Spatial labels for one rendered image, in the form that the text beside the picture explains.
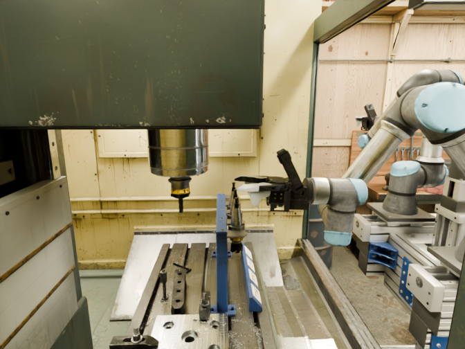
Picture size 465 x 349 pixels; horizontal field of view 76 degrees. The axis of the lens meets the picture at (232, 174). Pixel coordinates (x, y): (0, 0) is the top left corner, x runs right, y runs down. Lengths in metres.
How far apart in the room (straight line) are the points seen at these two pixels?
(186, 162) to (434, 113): 0.60
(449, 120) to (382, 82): 2.90
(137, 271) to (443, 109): 1.59
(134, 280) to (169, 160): 1.18
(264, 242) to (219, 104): 1.37
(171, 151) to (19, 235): 0.48
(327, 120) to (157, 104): 2.98
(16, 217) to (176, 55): 0.60
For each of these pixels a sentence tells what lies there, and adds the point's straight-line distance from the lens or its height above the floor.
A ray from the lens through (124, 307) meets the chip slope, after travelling 1.75.
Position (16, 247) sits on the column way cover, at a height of 1.29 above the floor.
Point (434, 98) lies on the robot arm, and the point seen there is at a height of 1.67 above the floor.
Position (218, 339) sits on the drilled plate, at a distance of 0.99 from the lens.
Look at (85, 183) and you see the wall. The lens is 2.03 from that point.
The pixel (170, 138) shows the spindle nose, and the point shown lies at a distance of 0.73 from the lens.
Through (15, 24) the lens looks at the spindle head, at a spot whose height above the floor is 1.81.
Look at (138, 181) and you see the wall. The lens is 1.92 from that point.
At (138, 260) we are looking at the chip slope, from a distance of 1.90.
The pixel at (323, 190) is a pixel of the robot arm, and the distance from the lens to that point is 0.84.
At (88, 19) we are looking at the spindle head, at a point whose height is 1.82.
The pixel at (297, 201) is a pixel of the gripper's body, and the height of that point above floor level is 1.40.
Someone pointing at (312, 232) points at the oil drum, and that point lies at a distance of 3.02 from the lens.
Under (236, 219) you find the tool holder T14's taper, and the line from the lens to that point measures 1.09.
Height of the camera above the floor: 1.65
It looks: 13 degrees down
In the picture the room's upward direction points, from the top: straight up
